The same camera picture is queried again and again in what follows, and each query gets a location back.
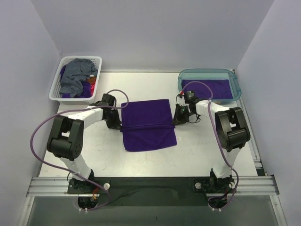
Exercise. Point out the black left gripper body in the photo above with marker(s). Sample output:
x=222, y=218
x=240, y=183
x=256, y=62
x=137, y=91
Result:
x=115, y=121

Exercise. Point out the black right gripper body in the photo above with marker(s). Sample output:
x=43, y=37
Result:
x=178, y=117

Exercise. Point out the purple towel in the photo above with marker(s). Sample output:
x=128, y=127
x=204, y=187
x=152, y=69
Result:
x=86, y=93
x=147, y=125
x=220, y=88

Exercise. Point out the grey towel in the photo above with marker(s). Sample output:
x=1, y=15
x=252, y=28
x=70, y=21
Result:
x=76, y=71

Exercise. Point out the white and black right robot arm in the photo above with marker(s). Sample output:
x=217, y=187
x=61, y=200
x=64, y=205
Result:
x=214, y=134

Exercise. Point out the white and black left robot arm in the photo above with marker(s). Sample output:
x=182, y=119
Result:
x=66, y=137

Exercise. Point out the purple towel in basket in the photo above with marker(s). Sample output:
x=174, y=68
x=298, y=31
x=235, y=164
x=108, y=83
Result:
x=86, y=93

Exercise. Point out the teal plastic bin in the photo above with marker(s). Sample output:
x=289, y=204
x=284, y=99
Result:
x=189, y=76

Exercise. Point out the pink red cloth in basket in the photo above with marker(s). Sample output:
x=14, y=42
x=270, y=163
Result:
x=92, y=82

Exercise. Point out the folded purple towel in bin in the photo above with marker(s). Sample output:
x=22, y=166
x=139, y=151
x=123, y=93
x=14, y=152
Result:
x=220, y=88

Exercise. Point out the white plastic laundry basket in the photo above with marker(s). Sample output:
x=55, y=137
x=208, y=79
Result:
x=56, y=86

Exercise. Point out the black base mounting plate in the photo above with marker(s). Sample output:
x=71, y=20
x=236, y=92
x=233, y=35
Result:
x=153, y=191

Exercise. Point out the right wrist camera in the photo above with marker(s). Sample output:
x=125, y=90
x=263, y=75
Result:
x=188, y=96

